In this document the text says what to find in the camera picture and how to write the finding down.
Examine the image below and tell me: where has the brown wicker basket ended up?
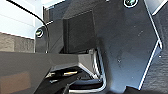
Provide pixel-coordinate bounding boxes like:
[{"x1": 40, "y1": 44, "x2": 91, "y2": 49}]
[{"x1": 0, "y1": 32, "x2": 36, "y2": 53}]

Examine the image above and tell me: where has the white inner shelf unit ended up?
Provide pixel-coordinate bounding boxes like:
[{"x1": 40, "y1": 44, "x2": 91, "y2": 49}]
[{"x1": 146, "y1": 0, "x2": 168, "y2": 21}]

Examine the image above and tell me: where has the round silver base knob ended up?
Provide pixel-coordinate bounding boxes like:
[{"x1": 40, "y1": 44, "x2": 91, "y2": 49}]
[
  {"x1": 123, "y1": 0, "x2": 139, "y2": 8},
  {"x1": 35, "y1": 28, "x2": 46, "y2": 38}
]

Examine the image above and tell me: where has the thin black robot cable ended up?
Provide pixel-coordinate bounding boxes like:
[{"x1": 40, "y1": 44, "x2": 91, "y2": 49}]
[{"x1": 5, "y1": 0, "x2": 51, "y2": 53}]

